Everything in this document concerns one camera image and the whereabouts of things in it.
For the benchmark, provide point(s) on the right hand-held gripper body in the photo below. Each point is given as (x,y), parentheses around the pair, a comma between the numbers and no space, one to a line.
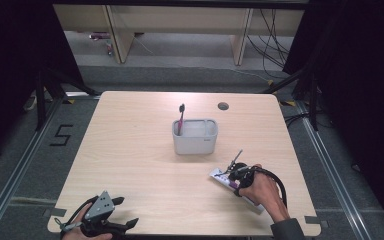
(245,178)

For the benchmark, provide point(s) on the person's right hand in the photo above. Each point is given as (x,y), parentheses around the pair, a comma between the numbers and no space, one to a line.
(266,193)

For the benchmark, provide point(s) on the person's left hand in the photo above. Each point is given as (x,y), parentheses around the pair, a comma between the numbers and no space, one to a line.
(81,213)

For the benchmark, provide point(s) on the metal floor rail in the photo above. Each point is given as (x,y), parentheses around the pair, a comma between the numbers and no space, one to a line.
(16,181)
(333,180)

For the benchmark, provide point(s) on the pink toothbrush with black head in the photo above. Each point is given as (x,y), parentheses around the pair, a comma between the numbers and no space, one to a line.
(180,120)

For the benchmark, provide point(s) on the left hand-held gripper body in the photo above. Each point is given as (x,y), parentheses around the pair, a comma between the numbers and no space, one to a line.
(101,208)

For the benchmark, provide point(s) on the black curtain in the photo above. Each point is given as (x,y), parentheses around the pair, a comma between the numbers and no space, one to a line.
(363,83)
(13,66)

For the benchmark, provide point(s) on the light wooden desk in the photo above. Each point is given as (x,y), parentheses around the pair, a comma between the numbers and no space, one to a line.
(180,20)

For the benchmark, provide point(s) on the black metal stand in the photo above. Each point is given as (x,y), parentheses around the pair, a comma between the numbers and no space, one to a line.
(313,100)
(41,100)

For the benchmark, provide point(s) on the purple and white toothpaste tube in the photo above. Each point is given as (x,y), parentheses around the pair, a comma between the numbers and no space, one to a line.
(220,178)

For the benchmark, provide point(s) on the white plastic organizer box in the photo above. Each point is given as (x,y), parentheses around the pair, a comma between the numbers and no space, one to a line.
(195,141)

